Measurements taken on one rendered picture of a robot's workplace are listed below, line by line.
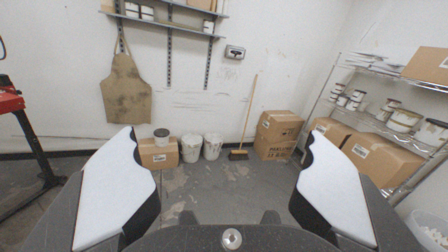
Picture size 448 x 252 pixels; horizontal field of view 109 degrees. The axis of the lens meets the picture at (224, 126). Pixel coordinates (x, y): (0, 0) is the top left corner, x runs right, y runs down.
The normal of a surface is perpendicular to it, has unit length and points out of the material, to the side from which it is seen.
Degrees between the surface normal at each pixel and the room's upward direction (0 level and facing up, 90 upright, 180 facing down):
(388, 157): 87
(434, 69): 91
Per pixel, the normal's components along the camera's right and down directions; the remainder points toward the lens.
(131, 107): -0.22, 0.44
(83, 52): 0.31, 0.51
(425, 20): -0.93, 0.00
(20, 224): 0.18, -0.86
